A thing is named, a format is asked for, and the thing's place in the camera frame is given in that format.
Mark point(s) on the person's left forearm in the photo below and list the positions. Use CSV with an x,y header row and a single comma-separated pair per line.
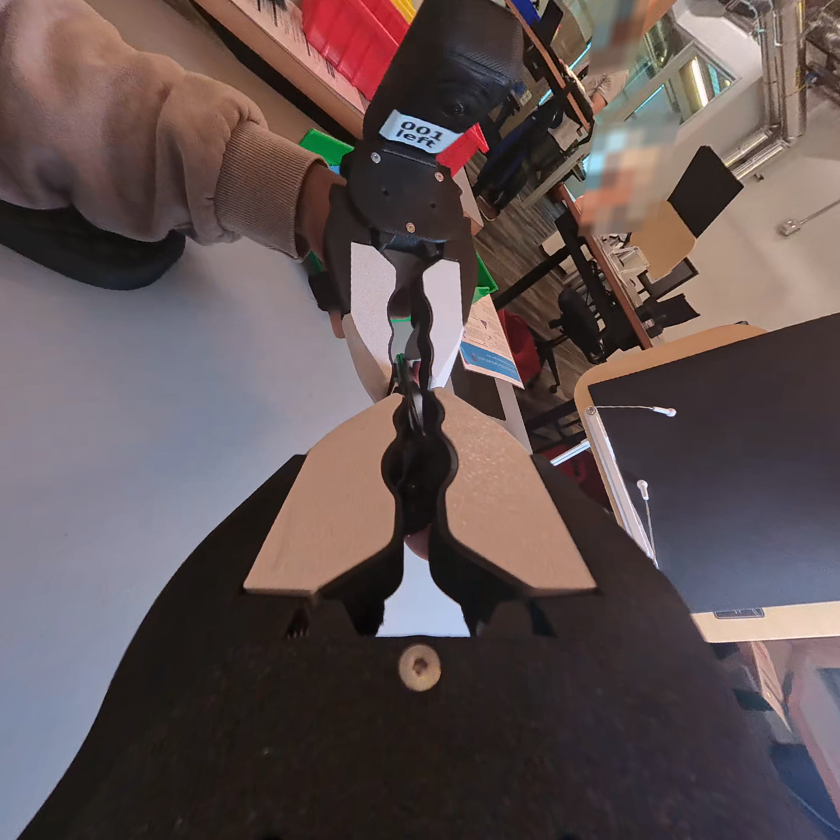
x,y
131,118

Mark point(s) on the person's left hand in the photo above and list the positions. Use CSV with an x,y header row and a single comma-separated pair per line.
x,y
315,210

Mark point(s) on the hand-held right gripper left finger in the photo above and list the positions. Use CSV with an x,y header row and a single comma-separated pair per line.
x,y
321,518

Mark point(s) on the yellow plastic bin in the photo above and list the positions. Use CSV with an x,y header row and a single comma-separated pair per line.
x,y
405,8

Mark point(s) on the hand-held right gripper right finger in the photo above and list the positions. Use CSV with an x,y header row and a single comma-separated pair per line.
x,y
518,518

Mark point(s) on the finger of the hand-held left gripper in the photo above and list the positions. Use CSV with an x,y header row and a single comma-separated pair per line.
x,y
371,308
446,315

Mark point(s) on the brown cardboard piece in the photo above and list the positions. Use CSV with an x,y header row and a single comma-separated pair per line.
x,y
663,239

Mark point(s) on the black rectangular object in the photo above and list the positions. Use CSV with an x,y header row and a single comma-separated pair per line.
x,y
709,190

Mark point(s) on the black office chair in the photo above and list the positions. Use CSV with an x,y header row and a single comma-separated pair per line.
x,y
581,321

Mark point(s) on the green plastic bin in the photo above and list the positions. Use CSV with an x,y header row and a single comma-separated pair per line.
x,y
321,144

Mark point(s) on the silver metal duct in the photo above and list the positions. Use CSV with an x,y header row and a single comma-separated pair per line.
x,y
791,98

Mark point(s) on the thin black object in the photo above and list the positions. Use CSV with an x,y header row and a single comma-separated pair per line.
x,y
413,407

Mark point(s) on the red plastic crate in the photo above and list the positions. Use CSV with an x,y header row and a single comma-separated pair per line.
x,y
522,341

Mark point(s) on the printed instruction sheet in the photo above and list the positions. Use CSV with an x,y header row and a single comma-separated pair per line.
x,y
489,341

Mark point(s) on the blue plastic bin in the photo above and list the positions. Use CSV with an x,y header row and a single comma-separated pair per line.
x,y
525,8

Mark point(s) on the beige cardboard box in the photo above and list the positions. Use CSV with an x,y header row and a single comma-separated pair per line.
x,y
282,52

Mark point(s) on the red plastic bin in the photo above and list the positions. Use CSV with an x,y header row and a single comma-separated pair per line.
x,y
348,33

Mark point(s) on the black board with wooden edge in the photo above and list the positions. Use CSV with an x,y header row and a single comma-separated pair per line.
x,y
754,492

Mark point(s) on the wooden office desk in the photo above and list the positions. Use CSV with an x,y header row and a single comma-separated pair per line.
x,y
558,72
610,275

